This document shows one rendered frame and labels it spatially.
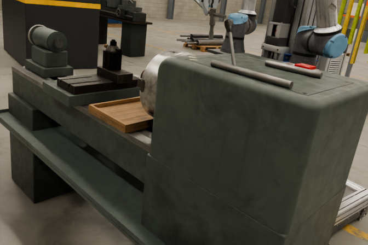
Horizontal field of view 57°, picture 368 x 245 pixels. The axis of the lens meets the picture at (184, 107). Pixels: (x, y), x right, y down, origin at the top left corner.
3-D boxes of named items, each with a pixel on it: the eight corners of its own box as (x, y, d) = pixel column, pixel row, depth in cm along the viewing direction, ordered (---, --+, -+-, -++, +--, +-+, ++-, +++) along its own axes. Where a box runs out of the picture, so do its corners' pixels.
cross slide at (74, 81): (141, 86, 201) (142, 79, 199) (74, 94, 170) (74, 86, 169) (122, 78, 212) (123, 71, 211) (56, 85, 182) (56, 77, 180)
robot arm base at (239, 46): (232, 50, 221) (234, 34, 218) (249, 54, 210) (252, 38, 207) (214, 50, 212) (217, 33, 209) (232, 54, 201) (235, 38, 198)
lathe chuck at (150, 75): (205, 111, 162) (206, 46, 148) (155, 135, 142) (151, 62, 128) (191, 105, 168) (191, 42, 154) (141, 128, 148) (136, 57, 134)
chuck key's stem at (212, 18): (214, 39, 130) (217, 8, 126) (209, 39, 129) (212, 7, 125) (212, 38, 132) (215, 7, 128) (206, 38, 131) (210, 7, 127)
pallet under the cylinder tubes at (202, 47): (211, 46, 1090) (212, 41, 1085) (231, 51, 1031) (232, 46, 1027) (182, 46, 1008) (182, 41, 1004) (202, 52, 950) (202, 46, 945)
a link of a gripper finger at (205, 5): (201, 14, 135) (205, -11, 132) (208, 16, 130) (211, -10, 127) (194, 13, 134) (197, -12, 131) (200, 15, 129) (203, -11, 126)
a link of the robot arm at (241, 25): (222, 34, 206) (225, 11, 201) (230, 34, 217) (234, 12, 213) (240, 38, 200) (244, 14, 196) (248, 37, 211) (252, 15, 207)
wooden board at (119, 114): (183, 119, 173) (183, 111, 172) (125, 133, 148) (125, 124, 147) (145, 101, 192) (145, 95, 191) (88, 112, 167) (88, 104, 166)
